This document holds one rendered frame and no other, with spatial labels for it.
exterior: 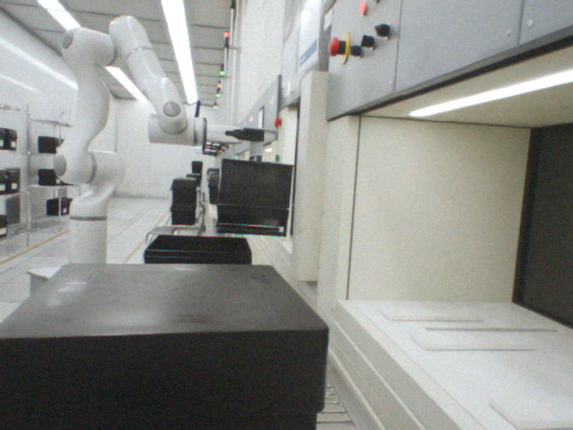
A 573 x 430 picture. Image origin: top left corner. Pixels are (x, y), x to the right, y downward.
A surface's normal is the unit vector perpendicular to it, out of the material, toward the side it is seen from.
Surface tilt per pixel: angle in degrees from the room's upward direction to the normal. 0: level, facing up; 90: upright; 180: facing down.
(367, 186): 90
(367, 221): 90
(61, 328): 0
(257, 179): 90
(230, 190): 90
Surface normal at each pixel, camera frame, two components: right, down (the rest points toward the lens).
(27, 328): 0.06, -0.99
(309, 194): 0.17, 0.11
